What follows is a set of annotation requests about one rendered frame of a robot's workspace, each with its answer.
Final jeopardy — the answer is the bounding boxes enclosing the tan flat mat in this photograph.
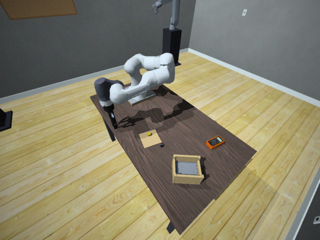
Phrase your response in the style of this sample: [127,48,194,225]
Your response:
[139,129,162,148]

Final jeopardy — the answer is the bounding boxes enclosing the tan wooden crate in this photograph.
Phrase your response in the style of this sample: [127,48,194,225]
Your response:
[172,155,204,185]

